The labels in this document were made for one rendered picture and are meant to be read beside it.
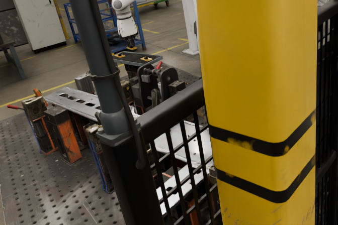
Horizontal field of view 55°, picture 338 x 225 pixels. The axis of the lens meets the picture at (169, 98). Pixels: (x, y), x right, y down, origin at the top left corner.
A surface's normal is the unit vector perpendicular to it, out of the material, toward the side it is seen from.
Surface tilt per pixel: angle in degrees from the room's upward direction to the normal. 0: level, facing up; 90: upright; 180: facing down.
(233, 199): 90
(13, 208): 0
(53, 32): 90
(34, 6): 90
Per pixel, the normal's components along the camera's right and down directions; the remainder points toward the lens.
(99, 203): -0.18, -0.89
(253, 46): -0.71, 0.36
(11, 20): 0.48, 0.26
